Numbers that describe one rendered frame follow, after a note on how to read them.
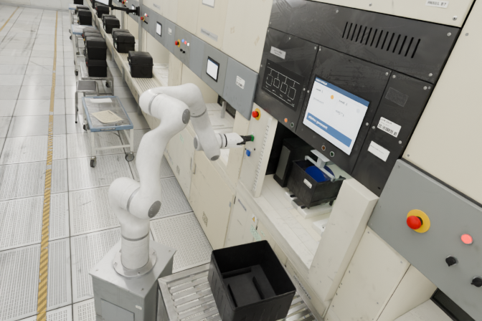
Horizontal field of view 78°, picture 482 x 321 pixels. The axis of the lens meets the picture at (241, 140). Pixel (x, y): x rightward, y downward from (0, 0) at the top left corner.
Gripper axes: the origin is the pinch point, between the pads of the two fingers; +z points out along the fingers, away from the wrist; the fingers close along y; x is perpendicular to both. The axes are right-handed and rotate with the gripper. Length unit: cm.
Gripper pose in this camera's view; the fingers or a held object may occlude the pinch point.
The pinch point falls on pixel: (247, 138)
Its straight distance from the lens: 171.0
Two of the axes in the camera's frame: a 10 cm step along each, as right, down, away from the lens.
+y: 4.6, 4.7, -7.6
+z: 8.7, -0.8, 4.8
